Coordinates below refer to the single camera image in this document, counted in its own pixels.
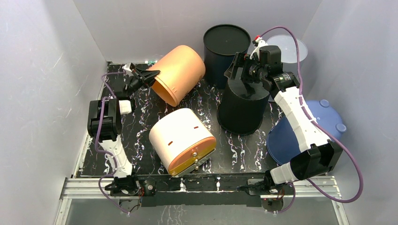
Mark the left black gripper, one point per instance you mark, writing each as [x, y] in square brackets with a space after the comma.
[145, 78]

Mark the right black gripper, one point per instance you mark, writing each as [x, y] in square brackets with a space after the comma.
[240, 67]

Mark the dark navy bucket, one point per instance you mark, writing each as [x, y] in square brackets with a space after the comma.
[221, 43]

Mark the tan bucket black rim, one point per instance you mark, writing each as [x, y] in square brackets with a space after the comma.
[180, 71]

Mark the blue plastic bucket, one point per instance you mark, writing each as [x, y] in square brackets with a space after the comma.
[282, 144]

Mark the large grey container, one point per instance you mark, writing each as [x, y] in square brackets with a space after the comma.
[288, 48]

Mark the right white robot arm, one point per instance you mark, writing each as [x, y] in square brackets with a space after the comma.
[318, 152]

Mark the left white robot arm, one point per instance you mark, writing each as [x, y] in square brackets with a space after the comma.
[104, 123]

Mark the white orange drawer box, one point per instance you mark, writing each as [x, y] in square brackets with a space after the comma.
[182, 142]

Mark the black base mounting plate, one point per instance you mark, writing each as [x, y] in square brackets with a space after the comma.
[249, 189]

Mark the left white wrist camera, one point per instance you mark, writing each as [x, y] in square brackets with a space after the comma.
[129, 69]

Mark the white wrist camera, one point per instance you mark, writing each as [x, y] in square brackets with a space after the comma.
[129, 69]
[258, 42]

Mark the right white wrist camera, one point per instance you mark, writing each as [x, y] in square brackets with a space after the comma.
[258, 42]

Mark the aluminium frame rail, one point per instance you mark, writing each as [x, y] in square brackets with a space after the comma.
[93, 188]

